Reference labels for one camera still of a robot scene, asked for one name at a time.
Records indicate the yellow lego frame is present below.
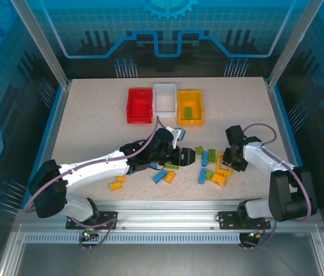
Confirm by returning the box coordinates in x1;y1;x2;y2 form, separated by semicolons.
215;152;233;177

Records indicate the white plastic bin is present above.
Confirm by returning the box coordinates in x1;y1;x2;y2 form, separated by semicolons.
152;83;179;118

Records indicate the yellow plastic bin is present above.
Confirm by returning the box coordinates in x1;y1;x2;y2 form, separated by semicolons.
176;90;205;127

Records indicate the red plastic bin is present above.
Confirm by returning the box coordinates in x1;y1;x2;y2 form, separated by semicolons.
126;88;154;124

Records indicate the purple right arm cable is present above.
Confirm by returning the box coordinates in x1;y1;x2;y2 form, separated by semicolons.
242;122;318;251

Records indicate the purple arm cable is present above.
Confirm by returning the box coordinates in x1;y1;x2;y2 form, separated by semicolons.
242;122;318;251
22;116;168;251

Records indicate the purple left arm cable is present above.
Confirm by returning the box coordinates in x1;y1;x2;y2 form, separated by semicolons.
22;116;168;251

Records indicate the aluminium side rail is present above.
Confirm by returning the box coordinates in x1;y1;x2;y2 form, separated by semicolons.
24;82;72;210
265;80;318;209

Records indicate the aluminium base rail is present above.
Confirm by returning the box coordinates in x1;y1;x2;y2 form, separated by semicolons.
17;200;322;232

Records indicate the lit cable connector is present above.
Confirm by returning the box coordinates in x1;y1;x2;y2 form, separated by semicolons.
82;228;99;241
248;229;266;241

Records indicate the slotted aluminium cable duct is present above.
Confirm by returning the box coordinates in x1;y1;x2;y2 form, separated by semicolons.
23;232;317;244

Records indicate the aluminium frame post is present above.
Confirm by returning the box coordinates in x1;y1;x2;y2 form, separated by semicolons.
267;0;324;89
10;0;72;89

